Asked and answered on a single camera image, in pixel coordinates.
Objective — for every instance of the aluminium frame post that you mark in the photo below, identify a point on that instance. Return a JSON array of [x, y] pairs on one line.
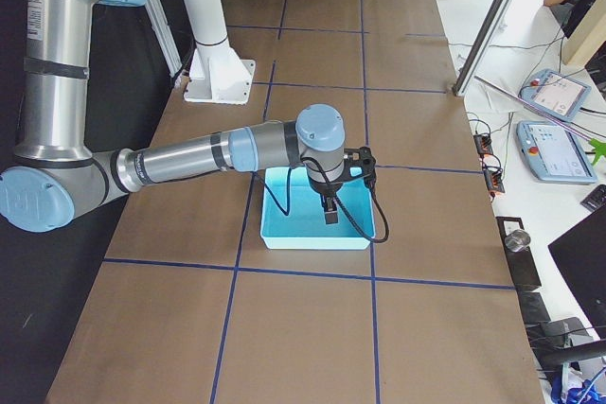
[[480, 46]]

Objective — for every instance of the upper black orange connector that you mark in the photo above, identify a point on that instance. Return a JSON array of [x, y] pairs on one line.
[[483, 144]]

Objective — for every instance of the lower black orange connector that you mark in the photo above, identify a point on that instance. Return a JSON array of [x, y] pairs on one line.
[[493, 179]]

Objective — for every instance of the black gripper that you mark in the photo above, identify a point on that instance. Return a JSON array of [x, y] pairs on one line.
[[326, 189]]

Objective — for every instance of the upper teach pendant tablet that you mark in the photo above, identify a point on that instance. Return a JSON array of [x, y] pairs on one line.
[[555, 93]]

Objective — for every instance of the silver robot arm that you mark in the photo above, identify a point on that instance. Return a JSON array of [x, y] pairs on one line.
[[56, 178]]

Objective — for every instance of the black orange connector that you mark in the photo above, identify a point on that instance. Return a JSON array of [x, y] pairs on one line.
[[493, 179], [483, 144]]

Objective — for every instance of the light blue plastic bin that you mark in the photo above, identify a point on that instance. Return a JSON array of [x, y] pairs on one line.
[[292, 216]]

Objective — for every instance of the steel cup on block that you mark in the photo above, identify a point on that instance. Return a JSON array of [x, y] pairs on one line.
[[517, 240]]

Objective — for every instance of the teach pendant tablet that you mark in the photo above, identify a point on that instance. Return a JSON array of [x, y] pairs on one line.
[[555, 93], [554, 155]]

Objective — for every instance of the black laptop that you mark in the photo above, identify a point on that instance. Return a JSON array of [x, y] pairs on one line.
[[579, 254]]

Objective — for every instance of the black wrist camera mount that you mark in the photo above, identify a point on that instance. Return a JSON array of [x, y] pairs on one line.
[[360, 164]]

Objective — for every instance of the lower teach pendant tablet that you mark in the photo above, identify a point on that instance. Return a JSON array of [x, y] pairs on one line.
[[554, 155]]

